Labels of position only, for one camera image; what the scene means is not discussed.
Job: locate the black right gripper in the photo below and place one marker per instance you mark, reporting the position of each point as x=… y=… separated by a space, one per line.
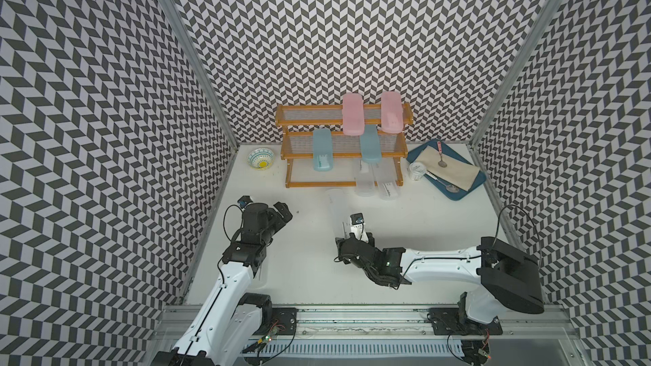
x=339 y=243

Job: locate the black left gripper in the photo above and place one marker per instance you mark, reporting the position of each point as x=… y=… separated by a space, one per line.
x=283 y=212

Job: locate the clear pencil case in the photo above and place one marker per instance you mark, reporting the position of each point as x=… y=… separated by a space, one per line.
x=365 y=185
x=340 y=212
x=261 y=276
x=386 y=179

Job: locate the teal pencil case with label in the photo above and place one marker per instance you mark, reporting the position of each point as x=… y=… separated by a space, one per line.
x=322 y=150

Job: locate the teal pencil case plain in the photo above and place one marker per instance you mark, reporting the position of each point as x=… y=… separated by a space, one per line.
x=370 y=145

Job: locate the pink pencil case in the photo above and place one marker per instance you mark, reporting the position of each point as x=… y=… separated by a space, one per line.
x=392 y=112
x=353 y=115

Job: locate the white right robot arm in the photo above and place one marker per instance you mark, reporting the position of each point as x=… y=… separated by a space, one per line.
x=505 y=278

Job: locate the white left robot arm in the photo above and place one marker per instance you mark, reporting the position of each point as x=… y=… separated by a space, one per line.
x=230 y=316

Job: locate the wooden three-tier shelf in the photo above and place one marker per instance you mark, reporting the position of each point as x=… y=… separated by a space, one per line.
x=297 y=145

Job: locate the patterned ceramic bowl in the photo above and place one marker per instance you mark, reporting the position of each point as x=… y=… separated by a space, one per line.
x=261 y=158

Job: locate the beige cloth napkin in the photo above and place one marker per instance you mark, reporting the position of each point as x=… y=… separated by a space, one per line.
x=460 y=174

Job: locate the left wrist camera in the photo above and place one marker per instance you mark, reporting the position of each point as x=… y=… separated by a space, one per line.
x=244 y=201

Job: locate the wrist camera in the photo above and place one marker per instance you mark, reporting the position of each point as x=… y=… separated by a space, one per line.
x=357 y=227
x=244 y=201

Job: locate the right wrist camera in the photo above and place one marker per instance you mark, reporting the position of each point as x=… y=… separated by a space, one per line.
x=357 y=227

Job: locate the large white-handled spoon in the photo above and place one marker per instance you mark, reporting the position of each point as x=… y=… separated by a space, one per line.
x=449 y=187

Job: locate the small pink-handled spoon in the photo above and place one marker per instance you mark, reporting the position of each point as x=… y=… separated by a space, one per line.
x=441 y=163

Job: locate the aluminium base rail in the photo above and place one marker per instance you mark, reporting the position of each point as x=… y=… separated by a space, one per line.
x=413 y=334

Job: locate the aluminium corner post left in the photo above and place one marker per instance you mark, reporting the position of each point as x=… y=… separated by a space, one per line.
x=186 y=44

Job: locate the aluminium corner post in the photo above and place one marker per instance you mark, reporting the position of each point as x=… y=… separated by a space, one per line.
x=186 y=44
x=534 y=36

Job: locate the aluminium corner post right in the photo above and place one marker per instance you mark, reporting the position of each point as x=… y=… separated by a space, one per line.
x=534 y=36

